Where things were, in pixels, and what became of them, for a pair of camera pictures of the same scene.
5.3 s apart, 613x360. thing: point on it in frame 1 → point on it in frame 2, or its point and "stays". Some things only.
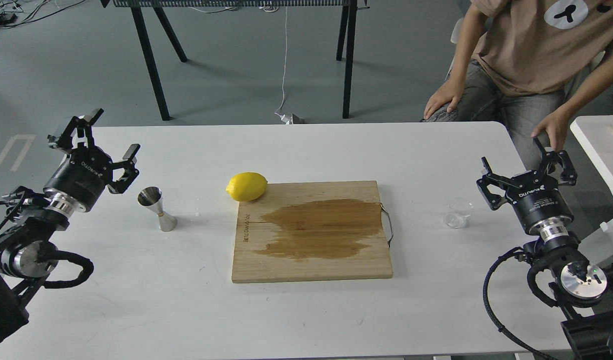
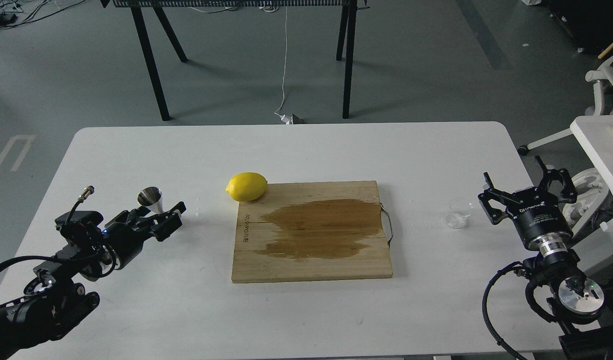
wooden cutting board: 311,231 stays
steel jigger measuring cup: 151,197 stays
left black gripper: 81,178 → 124,235
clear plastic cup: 459,209 stays
